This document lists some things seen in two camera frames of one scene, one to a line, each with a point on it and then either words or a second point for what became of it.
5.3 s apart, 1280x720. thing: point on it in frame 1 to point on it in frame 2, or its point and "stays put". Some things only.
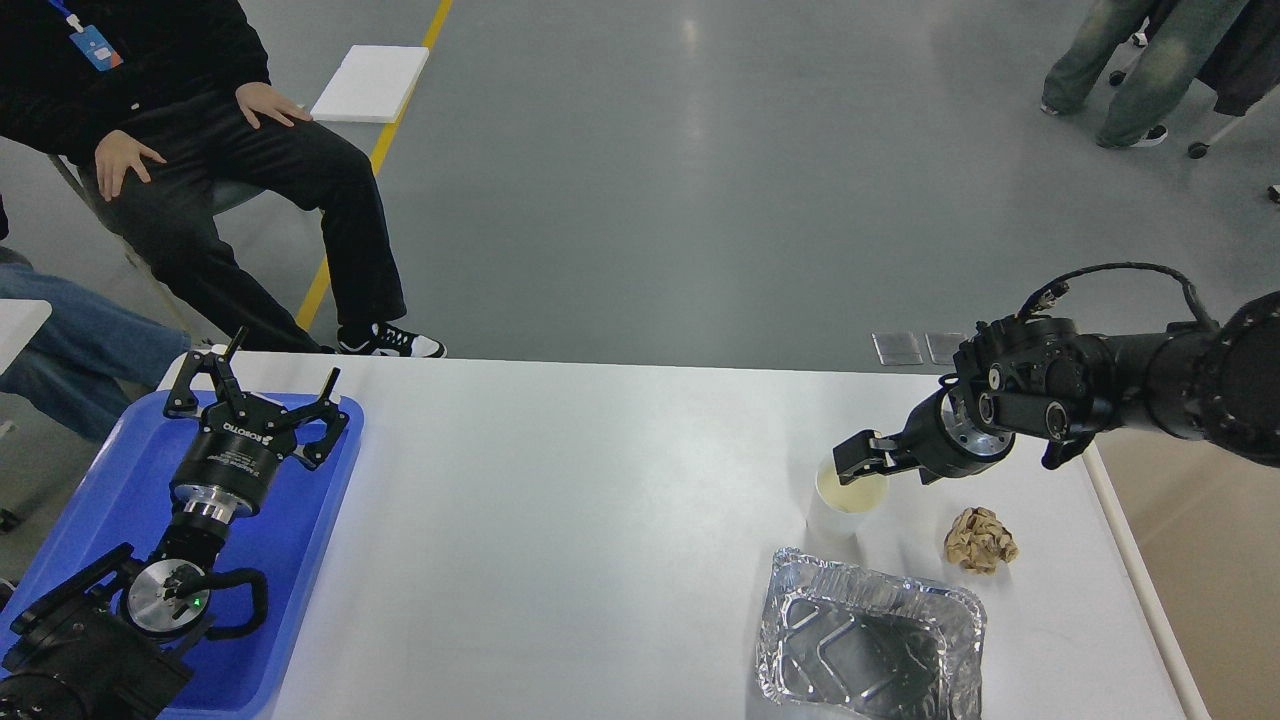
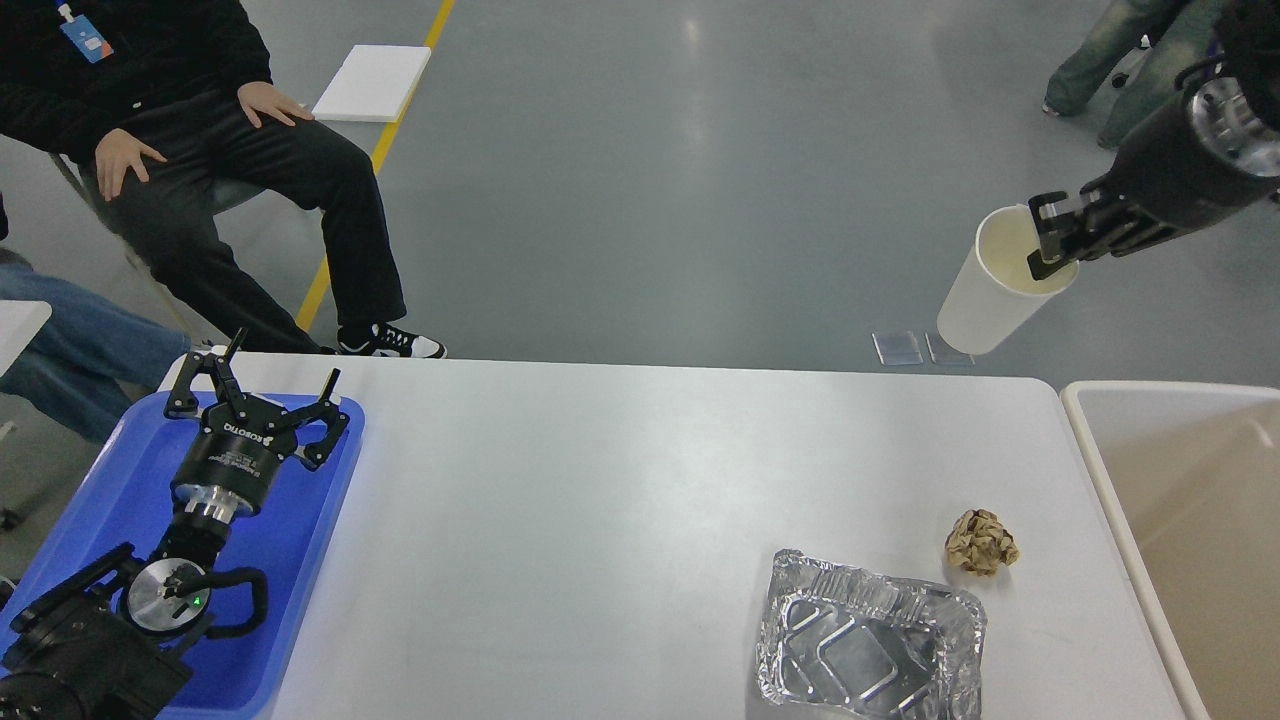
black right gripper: (941, 439) to (1166, 181)
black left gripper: (229, 470) stays put
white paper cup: (850, 511) to (995, 291)
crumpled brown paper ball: (978, 541) stays put
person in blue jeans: (87, 357) stays put
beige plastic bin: (1196, 532) stays put
